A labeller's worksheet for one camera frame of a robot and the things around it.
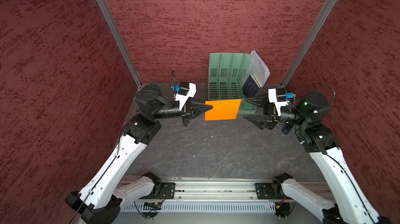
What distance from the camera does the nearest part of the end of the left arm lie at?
18.0 inches

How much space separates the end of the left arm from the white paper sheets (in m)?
0.56

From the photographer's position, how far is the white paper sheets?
92 cm
